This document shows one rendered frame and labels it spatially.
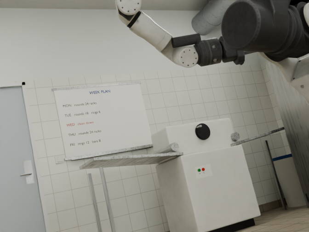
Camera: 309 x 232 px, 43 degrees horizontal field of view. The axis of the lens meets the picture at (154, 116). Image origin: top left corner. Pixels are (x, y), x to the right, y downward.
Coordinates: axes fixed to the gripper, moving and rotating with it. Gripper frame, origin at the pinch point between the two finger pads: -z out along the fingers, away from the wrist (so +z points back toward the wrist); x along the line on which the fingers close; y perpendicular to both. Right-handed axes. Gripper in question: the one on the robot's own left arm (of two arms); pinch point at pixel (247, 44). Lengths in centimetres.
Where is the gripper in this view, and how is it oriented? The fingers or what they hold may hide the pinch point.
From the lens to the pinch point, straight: 143.7
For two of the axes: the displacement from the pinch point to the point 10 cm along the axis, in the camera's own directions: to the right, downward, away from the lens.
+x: -2.3, -9.5, 1.9
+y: -1.0, 2.2, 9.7
